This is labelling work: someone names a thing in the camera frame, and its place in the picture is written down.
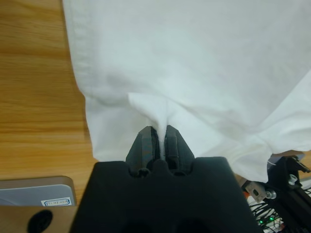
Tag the silver metal clamp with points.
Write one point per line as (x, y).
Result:
(255, 191)

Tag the white t-shirt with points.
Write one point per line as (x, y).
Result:
(170, 60)

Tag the dark camera post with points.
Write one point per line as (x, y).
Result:
(291, 206)

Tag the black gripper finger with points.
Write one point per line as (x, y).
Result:
(143, 148)
(177, 150)

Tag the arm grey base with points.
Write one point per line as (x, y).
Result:
(29, 191)

